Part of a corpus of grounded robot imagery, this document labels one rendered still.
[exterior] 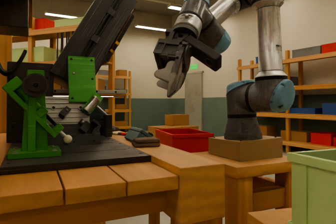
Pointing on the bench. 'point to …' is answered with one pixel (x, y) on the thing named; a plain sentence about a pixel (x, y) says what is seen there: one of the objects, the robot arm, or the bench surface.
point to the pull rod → (66, 137)
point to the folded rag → (146, 142)
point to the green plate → (81, 78)
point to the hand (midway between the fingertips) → (172, 92)
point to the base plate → (77, 157)
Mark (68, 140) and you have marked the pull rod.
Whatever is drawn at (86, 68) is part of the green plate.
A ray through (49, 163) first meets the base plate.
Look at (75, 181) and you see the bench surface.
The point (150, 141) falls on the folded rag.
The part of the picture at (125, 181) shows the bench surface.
